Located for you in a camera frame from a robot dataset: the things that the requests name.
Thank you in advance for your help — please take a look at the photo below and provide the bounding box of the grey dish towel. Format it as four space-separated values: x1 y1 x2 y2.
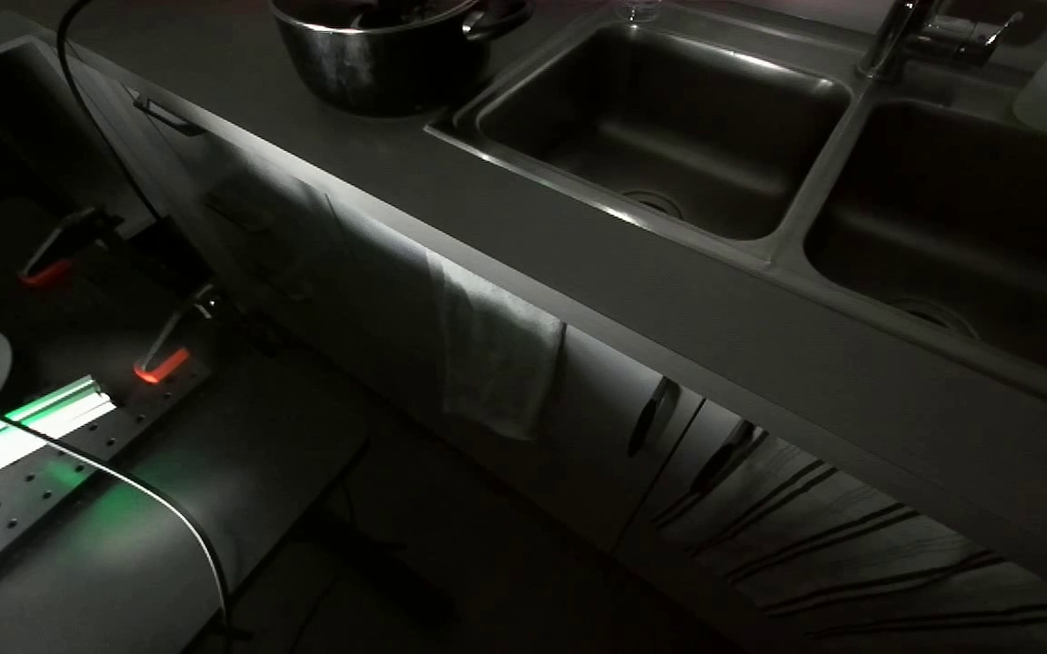
179 119 572 448

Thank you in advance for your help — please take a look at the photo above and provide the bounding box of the black drawer handle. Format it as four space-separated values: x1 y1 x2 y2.
128 92 207 142

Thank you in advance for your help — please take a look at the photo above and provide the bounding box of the thin white cable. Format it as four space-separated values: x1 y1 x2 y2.
0 413 241 639

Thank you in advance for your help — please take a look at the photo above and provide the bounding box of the steel double basin sink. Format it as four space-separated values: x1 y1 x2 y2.
425 14 1047 421

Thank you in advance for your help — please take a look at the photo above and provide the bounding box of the black cabinet door handle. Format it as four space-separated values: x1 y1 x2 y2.
625 373 688 460
688 413 762 497

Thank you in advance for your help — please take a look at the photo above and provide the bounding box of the chrome arched kitchen faucet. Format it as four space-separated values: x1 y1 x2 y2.
860 0 1024 86

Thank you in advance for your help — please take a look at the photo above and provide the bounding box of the black power cable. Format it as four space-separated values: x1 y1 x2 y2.
53 0 171 230

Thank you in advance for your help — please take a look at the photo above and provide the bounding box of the perforated black breadboard table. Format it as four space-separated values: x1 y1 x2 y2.
0 360 218 609

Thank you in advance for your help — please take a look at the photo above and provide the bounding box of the red handled clamp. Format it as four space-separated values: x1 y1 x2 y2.
16 200 128 293
128 282 234 394

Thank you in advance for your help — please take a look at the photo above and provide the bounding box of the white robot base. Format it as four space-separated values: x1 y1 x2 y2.
0 310 122 501

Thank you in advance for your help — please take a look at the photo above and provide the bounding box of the black cooking pot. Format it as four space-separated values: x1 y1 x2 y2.
264 0 535 119

